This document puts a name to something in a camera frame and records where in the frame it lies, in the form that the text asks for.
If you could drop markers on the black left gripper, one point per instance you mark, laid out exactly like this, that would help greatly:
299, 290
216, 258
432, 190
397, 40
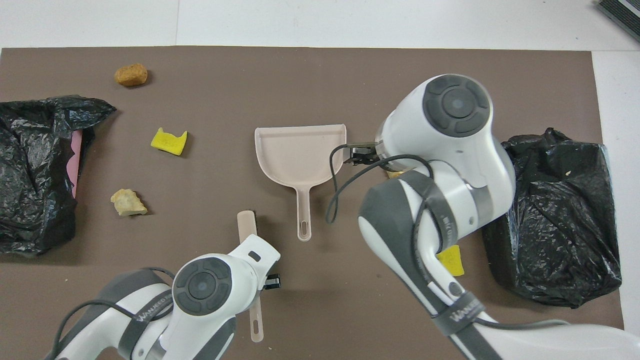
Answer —
272, 282

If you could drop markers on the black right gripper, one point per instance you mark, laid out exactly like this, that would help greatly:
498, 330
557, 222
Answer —
362, 152

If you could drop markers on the beige plastic dustpan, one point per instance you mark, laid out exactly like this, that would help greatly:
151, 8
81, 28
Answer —
300, 155

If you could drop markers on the beige brush with black bristles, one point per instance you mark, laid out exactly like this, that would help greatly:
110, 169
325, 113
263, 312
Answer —
247, 225

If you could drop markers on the golden flaky pastry piece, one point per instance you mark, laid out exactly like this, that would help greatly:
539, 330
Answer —
128, 202

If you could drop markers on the large notched yellow sponge piece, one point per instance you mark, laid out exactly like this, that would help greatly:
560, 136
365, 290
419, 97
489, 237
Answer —
169, 141

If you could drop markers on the brown fried nugget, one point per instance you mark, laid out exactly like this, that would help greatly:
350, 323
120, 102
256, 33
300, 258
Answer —
131, 75

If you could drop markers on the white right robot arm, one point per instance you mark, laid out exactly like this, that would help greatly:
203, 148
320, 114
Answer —
450, 105

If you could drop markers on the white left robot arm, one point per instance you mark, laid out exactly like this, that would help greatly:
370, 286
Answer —
202, 287

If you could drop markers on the black trash bag liner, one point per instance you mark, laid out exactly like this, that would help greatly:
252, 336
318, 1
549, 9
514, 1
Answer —
560, 225

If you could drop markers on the pink plastic bin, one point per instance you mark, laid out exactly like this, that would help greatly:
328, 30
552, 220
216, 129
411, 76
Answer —
75, 160

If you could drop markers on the pale blue plastic bin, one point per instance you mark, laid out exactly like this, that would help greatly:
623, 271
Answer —
605, 155

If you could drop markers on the black trash bag over pink bin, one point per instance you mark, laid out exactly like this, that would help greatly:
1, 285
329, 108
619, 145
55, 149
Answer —
35, 175

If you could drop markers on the brown table mat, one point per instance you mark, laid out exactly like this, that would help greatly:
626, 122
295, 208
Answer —
300, 85

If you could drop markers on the dark ribbed panel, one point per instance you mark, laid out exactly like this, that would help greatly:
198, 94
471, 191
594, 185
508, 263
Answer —
625, 12

